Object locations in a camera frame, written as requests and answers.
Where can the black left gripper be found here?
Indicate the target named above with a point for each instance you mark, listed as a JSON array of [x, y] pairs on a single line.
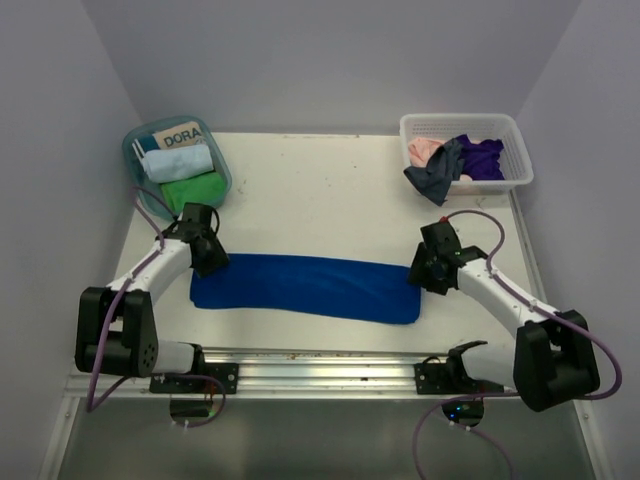
[[218, 259]]

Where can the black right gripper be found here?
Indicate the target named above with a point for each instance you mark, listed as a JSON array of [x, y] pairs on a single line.
[[416, 273]]

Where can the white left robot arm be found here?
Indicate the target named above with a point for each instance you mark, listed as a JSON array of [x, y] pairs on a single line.
[[116, 331]]

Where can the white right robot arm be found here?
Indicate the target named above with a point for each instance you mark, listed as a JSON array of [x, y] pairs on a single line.
[[552, 361]]

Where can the green rolled towel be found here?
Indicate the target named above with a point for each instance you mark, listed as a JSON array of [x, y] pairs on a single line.
[[207, 188]]

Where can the light blue rolled towel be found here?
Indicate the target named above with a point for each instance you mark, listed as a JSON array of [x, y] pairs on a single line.
[[179, 164]]

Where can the teal plastic bin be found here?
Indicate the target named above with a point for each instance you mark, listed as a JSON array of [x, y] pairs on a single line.
[[150, 193]]

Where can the dark grey towel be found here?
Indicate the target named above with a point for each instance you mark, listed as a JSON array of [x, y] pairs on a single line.
[[434, 181]]

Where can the beige DORA towel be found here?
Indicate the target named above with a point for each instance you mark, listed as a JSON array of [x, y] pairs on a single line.
[[181, 135]]

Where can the teal white striped towel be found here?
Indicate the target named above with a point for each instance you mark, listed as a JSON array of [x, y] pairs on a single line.
[[146, 148]]

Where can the purple towel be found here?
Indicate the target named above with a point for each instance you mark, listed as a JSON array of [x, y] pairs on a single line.
[[481, 160]]

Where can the pink towel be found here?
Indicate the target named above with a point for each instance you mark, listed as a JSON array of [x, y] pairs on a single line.
[[421, 149]]

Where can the white plastic basket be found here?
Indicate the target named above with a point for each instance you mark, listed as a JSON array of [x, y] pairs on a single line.
[[515, 160]]

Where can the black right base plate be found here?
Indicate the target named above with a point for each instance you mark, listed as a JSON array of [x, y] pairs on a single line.
[[439, 375]]

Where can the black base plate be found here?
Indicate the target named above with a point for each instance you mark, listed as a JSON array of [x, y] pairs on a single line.
[[439, 375], [214, 378]]

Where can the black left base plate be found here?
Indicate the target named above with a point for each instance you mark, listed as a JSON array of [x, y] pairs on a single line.
[[214, 378]]

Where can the aluminium mounting rail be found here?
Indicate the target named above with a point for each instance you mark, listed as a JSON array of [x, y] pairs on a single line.
[[308, 375]]

